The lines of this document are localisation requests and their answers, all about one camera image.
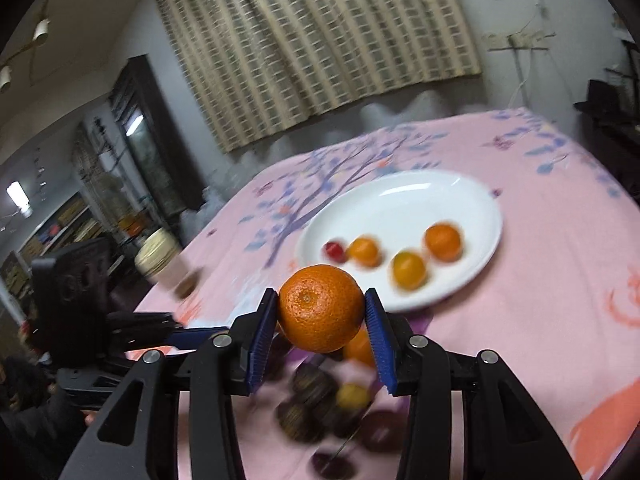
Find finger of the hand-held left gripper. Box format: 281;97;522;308
125;326;232;356
106;311;178;335

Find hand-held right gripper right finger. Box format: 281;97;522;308
363;287;584;480

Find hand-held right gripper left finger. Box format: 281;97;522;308
59;287;279;480

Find large orange mandarin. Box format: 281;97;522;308
277;264;365;354

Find white oval plate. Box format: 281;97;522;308
296;169;503;314

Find person's left forearm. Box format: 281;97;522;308
0;355;96;480

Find small dark brown object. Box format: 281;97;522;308
175;272;202;298

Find small yellow fruit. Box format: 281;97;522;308
336;383;372;411

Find dark purple round fruit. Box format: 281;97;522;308
291;362;339;405
310;452;359;480
357;410;410;454
275;400;321;445

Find jar with beige lid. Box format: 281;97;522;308
134;227;183;286

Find cluttered storage shelf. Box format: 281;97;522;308
0;187;126;306

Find yellow-orange small tomato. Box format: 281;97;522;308
390;250;429;291

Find small orange kumquat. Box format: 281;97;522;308
347;236;383;268

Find small round orange mandarin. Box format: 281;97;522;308
423;222;463;263

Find dark wooden cabinet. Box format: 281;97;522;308
107;55;206;216

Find beige checked curtain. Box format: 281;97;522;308
148;0;483;154

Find dark furniture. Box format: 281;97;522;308
574;40;640;171

